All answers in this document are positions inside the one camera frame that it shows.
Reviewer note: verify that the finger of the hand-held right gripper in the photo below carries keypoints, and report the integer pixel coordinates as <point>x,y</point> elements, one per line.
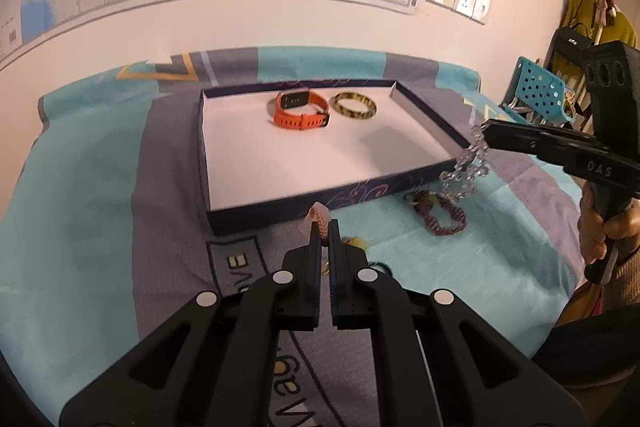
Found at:
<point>515,138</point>

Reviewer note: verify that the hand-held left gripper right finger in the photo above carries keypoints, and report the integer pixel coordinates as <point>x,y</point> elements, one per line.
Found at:
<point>336,259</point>

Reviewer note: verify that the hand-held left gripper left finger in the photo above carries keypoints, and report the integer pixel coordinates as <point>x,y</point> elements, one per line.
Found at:
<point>315,257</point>

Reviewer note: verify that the shallow dark blue box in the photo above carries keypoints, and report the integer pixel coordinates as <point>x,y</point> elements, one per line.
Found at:
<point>300,167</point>

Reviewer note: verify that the person's right forearm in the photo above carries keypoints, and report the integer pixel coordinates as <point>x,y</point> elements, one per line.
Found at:
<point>627,277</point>

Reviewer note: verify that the person's right hand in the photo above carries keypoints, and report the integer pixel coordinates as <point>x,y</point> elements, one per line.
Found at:
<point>625,227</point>

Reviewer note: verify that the blue perforated plastic chair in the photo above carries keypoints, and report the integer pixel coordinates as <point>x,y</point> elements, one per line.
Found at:
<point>537,92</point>

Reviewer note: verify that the black handbag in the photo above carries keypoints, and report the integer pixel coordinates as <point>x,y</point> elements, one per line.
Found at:
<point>570,49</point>

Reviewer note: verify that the white coat rack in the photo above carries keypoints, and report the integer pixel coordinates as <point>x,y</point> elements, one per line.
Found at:
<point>598,34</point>

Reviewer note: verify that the yellow coat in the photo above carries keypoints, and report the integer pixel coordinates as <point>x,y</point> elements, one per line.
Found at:
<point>580,9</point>

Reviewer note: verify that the orange smart watch band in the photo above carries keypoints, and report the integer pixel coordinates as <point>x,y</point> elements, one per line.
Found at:
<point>300,121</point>

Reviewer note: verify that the yellow black striped bangle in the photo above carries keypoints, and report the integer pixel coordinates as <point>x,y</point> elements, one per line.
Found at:
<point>345,112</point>

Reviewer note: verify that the person's dark clothing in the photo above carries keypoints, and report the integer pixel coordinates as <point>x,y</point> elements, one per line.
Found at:
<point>590,347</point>

